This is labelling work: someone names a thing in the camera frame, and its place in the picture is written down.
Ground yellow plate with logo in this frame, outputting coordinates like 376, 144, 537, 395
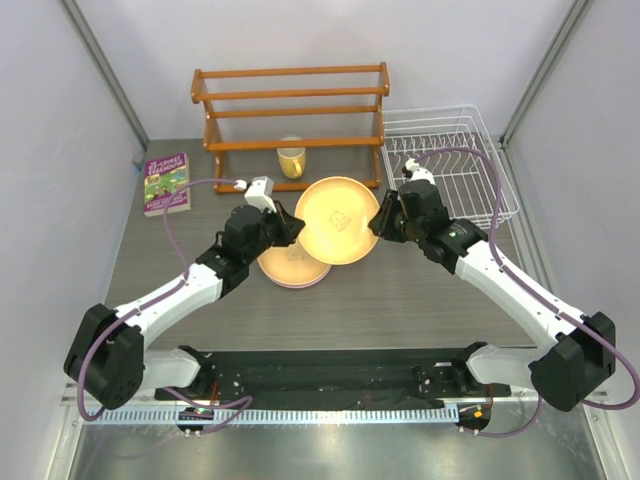
257, 241, 331, 283

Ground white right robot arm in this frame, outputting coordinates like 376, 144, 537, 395
369, 180, 616, 412

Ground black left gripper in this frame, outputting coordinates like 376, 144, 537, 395
244, 201, 304, 264

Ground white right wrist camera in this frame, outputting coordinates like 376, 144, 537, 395
402, 158, 435, 186

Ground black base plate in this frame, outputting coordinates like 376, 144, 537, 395
180, 343, 511, 411

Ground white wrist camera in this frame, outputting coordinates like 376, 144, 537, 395
244, 176, 276, 213
402, 158, 435, 186

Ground white wire dish rack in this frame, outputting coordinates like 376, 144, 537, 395
381, 104, 519, 229

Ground yellow mug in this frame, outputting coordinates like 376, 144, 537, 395
277, 147, 306, 180

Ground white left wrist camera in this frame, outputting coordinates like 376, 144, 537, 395
244, 176, 276, 213

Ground orange wooden shelf rack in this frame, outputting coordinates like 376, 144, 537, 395
191, 62, 390, 192

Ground white slotted cable duct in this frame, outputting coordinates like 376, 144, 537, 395
94, 404, 459, 426

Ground purple children's book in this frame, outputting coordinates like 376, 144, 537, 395
143, 152, 190, 217

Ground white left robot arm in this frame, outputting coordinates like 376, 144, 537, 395
63, 204, 305, 410

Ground lilac plate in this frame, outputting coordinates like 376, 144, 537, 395
265, 270, 330, 289

